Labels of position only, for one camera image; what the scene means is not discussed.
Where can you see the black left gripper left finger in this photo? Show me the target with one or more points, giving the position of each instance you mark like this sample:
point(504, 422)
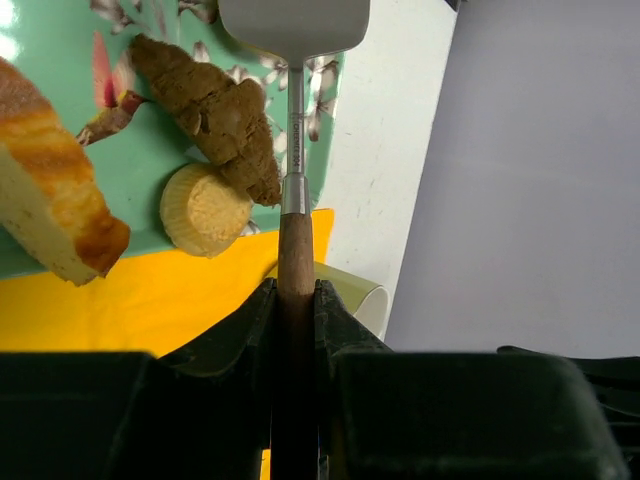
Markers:
point(199, 412)

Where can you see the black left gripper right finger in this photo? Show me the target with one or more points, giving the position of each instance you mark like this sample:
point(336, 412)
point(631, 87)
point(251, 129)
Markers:
point(511, 414)

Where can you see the wooden handled metal spatula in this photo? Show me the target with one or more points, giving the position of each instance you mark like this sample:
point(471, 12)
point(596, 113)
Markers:
point(295, 31)

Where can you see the yellow green mug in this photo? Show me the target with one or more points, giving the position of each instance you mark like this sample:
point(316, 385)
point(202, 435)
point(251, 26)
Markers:
point(366, 300)

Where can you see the yellow cartoon placemat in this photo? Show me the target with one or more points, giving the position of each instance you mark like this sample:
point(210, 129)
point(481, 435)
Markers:
point(155, 303)

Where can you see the small round muffin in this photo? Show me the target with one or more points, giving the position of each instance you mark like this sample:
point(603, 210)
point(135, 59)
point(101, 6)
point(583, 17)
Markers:
point(201, 212)

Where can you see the sliced loaf cake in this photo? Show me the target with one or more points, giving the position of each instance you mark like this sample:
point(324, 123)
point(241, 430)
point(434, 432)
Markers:
point(50, 201)

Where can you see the green floral tray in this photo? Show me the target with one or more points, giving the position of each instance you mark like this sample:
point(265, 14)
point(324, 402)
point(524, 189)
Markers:
point(52, 43)

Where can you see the brown croissant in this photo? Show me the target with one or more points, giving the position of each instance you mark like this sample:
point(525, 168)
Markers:
point(224, 119)

